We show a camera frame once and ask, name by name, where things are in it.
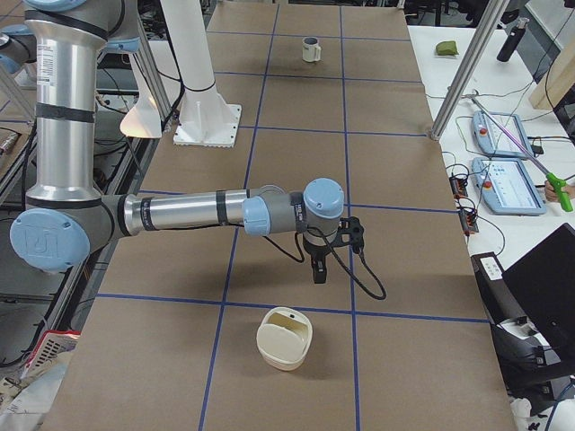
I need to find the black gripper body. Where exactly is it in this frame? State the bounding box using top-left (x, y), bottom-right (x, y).
top-left (304, 234), bottom-right (333, 263)

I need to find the white mug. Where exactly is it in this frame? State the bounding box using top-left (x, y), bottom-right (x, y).
top-left (302, 36), bottom-right (322, 63)

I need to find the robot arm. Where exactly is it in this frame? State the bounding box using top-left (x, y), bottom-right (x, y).
top-left (1, 24), bottom-right (37, 75)
top-left (10, 1), bottom-right (346, 284)

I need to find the person hand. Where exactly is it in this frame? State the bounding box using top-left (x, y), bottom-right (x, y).
top-left (544, 181), bottom-right (574, 202)

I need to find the cream plastic bin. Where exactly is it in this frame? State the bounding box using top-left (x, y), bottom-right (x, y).
top-left (256, 306), bottom-right (313, 371)

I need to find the lower teach pendant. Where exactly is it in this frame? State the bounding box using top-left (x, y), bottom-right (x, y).
top-left (472, 157), bottom-right (546, 216)

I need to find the teach pendant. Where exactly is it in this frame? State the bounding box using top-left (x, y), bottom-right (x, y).
top-left (472, 110), bottom-right (534, 160)
top-left (472, 157), bottom-right (546, 216)

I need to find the upper teach pendant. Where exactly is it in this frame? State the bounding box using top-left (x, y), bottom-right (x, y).
top-left (472, 110), bottom-right (534, 160)

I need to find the black laptop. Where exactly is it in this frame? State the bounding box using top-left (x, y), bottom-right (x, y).
top-left (503, 223), bottom-right (574, 360)

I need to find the green cloth pouch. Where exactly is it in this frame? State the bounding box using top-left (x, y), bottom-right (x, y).
top-left (435, 40), bottom-right (459, 57)

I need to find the black water bottle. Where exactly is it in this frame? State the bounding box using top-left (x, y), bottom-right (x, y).
top-left (496, 17), bottom-right (529, 62)

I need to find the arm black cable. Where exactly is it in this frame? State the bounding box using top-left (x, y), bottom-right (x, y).
top-left (262, 225), bottom-right (387, 301)

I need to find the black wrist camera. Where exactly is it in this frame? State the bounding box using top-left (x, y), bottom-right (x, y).
top-left (333, 216), bottom-right (365, 254)

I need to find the white central pedestal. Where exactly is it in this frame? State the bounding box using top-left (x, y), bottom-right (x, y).
top-left (161, 0), bottom-right (242, 147)

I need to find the aluminium frame post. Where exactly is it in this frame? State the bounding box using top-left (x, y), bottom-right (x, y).
top-left (429, 0), bottom-right (509, 141)

